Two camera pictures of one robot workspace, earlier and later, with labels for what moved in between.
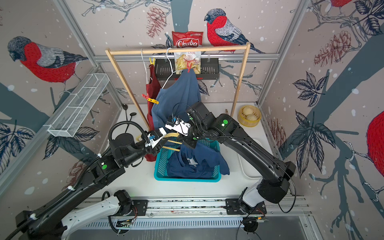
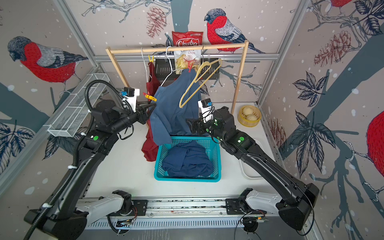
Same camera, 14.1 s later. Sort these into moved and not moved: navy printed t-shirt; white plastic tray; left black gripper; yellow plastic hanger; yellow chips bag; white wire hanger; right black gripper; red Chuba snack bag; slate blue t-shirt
Moved: left black gripper; navy printed t-shirt; right black gripper; yellow plastic hanger
Not moved: white plastic tray; slate blue t-shirt; yellow chips bag; white wire hanger; red Chuba snack bag
